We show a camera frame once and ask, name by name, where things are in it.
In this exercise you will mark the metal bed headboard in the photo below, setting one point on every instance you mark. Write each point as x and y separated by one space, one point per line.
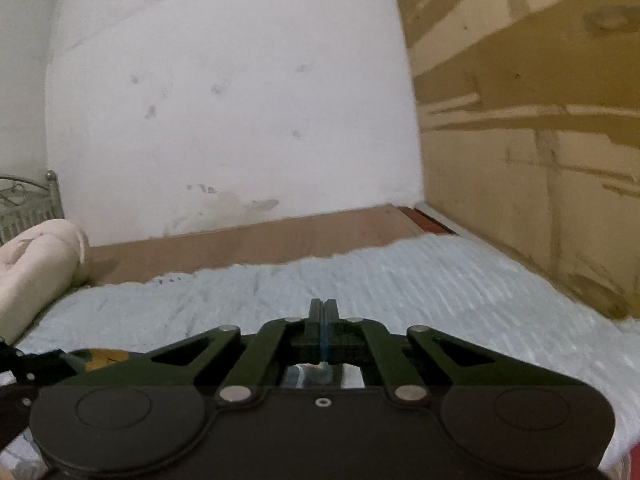
25 210

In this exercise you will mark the light blue deer print blanket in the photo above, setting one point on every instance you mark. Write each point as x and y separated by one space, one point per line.
400 285

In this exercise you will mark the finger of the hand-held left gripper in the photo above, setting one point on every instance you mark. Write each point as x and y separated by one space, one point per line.
35 362
15 410

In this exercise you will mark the rolled cream blanket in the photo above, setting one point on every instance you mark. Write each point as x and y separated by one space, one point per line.
35 265

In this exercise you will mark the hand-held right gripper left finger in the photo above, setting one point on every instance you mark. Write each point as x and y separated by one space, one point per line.
316 331

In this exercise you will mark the plywood panel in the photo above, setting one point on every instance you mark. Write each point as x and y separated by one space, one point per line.
525 110

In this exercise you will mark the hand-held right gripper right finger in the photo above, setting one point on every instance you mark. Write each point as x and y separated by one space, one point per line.
331 331

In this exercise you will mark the brown wooden bed board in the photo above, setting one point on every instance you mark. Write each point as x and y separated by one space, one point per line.
250 247

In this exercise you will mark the grey-green pants with yellow print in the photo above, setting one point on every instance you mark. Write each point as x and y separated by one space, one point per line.
107 357

